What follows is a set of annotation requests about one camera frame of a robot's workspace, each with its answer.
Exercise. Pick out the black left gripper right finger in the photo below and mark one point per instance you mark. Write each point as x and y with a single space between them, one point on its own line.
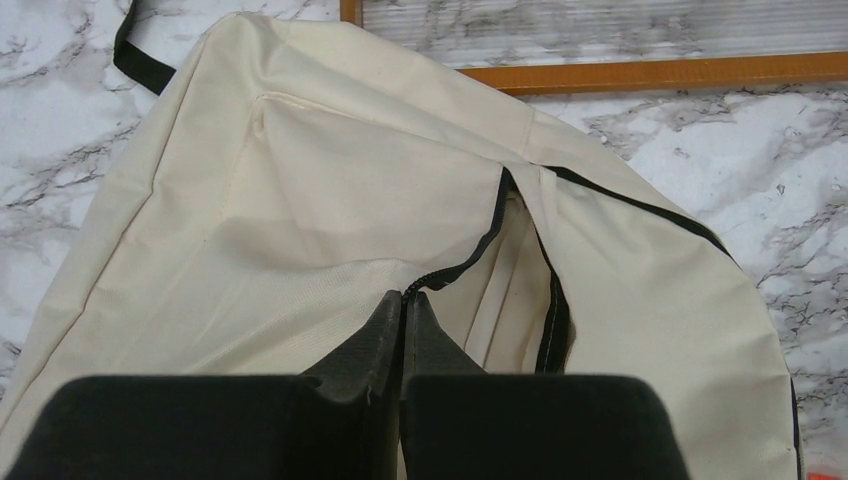
461 422

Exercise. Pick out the beige canvas backpack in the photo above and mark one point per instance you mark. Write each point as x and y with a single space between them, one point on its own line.
293 172

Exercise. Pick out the orange highlighter marker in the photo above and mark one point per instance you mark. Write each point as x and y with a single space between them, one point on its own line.
825 472

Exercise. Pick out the orange wooden shelf rack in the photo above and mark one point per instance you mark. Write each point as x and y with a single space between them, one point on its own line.
563 47

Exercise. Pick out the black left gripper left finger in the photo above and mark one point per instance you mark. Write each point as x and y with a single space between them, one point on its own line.
335 420

